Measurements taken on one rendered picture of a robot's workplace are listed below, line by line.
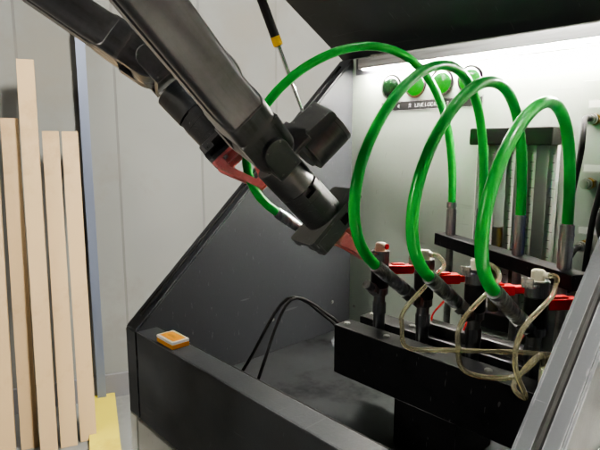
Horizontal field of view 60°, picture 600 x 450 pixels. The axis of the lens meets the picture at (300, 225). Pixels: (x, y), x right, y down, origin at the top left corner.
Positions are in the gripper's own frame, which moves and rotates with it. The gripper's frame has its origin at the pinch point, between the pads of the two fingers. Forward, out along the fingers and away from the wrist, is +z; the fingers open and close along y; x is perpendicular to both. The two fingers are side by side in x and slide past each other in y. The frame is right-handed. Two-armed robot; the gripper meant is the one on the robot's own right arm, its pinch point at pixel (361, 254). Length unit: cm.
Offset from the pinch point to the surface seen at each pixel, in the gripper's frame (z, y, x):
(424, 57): -4.7, 41.7, 17.8
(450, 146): 4.9, 27.3, 6.4
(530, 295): 8.3, 5.5, -21.6
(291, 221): -7.6, -1.6, 9.9
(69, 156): -28, -10, 185
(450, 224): 15.0, 18.0, 6.4
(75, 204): -13, -24, 181
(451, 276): 9.0, 5.2, -8.1
